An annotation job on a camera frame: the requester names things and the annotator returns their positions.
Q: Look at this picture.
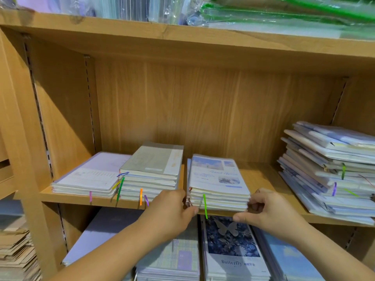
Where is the person's right hand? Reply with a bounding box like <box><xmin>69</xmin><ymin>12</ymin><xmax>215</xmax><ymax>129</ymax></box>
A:
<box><xmin>232</xmin><ymin>189</ymin><xmax>308</xmax><ymax>244</ymax></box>

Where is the person's left hand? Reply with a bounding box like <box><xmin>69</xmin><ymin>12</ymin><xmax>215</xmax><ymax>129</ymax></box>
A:
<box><xmin>137</xmin><ymin>189</ymin><xmax>200</xmax><ymax>240</ymax></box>

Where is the sky cloud cover notebook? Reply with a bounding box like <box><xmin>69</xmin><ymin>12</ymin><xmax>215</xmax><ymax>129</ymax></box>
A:
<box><xmin>252</xmin><ymin>228</ymin><xmax>326</xmax><ymax>281</ymax></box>

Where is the pastel grid pattern notebook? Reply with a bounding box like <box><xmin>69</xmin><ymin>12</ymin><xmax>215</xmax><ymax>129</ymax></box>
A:
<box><xmin>135</xmin><ymin>219</ymin><xmax>201</xmax><ymax>281</ymax></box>

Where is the stack of sage cover notebooks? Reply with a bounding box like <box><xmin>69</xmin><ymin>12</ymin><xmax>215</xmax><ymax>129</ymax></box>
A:
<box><xmin>117</xmin><ymin>143</ymin><xmax>185</xmax><ymax>204</ymax></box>

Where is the blue butterfly cover notebook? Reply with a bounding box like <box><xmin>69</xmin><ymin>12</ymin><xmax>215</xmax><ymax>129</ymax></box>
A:
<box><xmin>200</xmin><ymin>215</ymin><xmax>271</xmax><ymax>281</ymax></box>

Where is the stack of sky photo notebooks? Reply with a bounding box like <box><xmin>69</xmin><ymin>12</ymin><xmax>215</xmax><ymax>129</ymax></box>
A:
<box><xmin>186</xmin><ymin>154</ymin><xmax>252</xmax><ymax>212</ymax></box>

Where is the large plain lilac notebook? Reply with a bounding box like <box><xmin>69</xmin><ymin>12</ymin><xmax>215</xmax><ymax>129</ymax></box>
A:
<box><xmin>61</xmin><ymin>206</ymin><xmax>144</xmax><ymax>268</ymax></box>

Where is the pile of small notebooks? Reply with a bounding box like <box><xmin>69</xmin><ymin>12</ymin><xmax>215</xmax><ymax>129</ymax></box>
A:
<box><xmin>277</xmin><ymin>121</ymin><xmax>375</xmax><ymax>226</ymax></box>

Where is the lilac cover notebook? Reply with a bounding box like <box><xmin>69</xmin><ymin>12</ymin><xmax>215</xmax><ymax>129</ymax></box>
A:
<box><xmin>52</xmin><ymin>151</ymin><xmax>132</xmax><ymax>198</ymax></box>

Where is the wooden shelf unit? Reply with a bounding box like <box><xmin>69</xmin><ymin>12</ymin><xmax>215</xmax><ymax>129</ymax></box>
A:
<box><xmin>0</xmin><ymin>0</ymin><xmax>375</xmax><ymax>281</ymax></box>

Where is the person's left forearm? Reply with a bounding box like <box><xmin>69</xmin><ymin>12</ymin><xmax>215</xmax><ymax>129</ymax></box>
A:
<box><xmin>50</xmin><ymin>228</ymin><xmax>165</xmax><ymax>281</ymax></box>

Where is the person's right forearm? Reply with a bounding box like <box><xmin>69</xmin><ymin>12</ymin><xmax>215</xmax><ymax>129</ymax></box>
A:
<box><xmin>284</xmin><ymin>225</ymin><xmax>375</xmax><ymax>281</ymax></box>

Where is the stack of flat wrapped packets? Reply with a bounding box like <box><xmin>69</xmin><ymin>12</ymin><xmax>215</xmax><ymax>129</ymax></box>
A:
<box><xmin>0</xmin><ymin>199</ymin><xmax>42</xmax><ymax>281</ymax></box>

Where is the stack of green edged packets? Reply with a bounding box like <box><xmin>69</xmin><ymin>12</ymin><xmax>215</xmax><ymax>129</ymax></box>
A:
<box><xmin>187</xmin><ymin>0</ymin><xmax>375</xmax><ymax>40</ymax></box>

